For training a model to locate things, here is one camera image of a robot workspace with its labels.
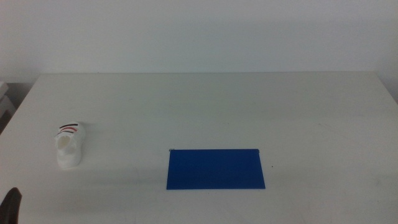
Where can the blue rectangular mat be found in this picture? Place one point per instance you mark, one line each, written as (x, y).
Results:
(215, 169)

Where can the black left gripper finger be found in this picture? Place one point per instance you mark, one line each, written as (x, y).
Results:
(10, 207)

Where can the white shoe with stripes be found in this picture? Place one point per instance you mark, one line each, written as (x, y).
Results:
(70, 149)

